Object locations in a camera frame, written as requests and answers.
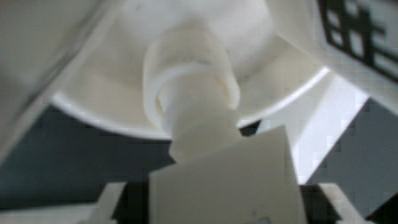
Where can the white front fence bar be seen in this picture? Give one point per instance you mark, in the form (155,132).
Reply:
(65,214)

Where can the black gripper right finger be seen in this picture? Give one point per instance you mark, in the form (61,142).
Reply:
(328,206)

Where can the white stool leg with tag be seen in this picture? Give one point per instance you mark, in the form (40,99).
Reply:
(344,30)

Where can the white round stool seat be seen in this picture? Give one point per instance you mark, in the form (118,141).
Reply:
(276,71)

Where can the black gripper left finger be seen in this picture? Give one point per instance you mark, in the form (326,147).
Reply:
(122,207)

